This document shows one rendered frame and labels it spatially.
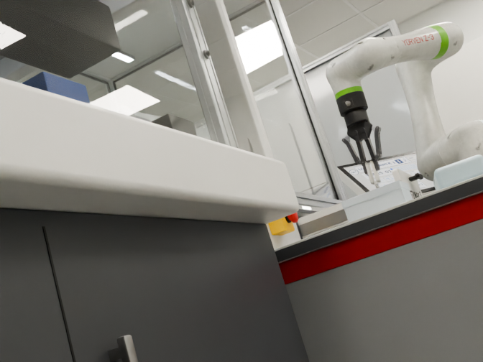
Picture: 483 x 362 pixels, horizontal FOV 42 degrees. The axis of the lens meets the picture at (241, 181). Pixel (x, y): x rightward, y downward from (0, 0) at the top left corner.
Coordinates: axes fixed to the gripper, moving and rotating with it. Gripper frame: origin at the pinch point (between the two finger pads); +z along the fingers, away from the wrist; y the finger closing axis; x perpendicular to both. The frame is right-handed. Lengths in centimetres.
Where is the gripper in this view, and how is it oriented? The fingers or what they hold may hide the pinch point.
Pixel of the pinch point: (372, 172)
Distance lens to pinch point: 204.8
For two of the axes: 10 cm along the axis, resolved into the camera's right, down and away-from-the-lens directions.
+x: 4.6, 0.7, 8.9
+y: 8.5, -3.1, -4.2
